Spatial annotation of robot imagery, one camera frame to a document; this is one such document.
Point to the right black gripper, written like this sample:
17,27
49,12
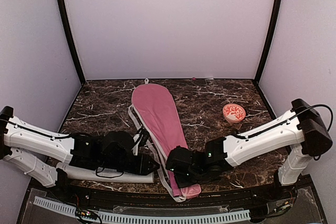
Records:
180,182

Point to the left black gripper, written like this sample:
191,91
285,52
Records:
143,167

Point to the white shuttlecock tube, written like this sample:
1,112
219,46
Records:
107,175

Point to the pink racket cover bag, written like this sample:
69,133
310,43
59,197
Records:
153,107

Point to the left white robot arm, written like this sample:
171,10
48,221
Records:
52,158

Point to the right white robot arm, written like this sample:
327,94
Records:
301,128

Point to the red patterned bowl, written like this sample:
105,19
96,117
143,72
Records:
233,113

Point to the small circuit board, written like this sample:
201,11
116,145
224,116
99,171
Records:
86,215

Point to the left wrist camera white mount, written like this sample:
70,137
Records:
140,139

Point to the white slotted cable duct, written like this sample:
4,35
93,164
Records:
109,217

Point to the black front table rail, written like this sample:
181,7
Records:
235,189

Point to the left black frame post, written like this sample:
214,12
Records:
70,40

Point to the black frame post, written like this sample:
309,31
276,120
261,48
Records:
268,41
70,40

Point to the right black frame post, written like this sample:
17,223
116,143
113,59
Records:
268,41

